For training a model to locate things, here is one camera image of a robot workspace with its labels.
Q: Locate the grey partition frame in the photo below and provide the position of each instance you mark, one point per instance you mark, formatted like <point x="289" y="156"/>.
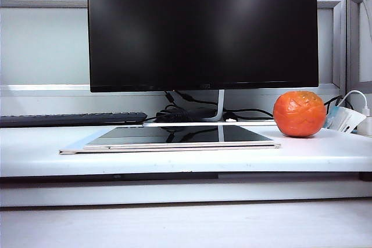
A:
<point x="348" y="41"/>

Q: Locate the black keyboard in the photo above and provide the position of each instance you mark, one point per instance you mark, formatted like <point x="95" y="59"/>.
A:
<point x="72" y="118"/>

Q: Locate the white and blue packet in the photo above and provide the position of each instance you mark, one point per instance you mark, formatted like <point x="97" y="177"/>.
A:
<point x="344" y="118"/>

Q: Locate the black computer monitor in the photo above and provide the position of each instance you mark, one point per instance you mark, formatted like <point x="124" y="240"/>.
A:
<point x="200" y="27"/>

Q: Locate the white tablet with black screen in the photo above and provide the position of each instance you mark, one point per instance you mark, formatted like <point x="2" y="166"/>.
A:
<point x="186" y="137"/>

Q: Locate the orange fruit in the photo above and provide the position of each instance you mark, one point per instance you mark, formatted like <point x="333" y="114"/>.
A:
<point x="299" y="114"/>

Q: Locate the white monitor stand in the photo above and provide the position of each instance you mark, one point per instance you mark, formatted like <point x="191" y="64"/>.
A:
<point x="219" y="108"/>

